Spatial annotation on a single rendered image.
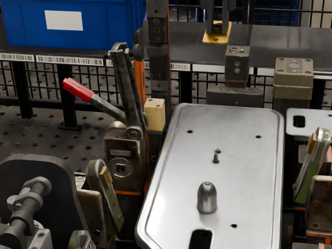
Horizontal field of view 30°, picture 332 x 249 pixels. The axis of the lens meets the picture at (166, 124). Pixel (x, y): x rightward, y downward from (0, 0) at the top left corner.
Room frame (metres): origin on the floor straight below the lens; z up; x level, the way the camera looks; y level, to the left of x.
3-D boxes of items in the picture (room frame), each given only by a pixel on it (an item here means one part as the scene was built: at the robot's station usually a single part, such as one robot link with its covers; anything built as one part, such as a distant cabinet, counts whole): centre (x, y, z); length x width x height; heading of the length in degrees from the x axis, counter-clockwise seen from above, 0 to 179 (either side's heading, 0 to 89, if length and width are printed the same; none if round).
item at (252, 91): (1.15, -0.15, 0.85); 0.12 x 0.03 x 0.30; 79
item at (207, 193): (0.77, -0.06, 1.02); 0.03 x 0.03 x 0.07
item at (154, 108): (0.99, 0.02, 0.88); 0.04 x 0.04 x 0.36; 79
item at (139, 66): (1.02, 0.05, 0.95); 0.03 x 0.01 x 0.50; 169
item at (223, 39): (0.90, -0.09, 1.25); 0.08 x 0.04 x 0.01; 169
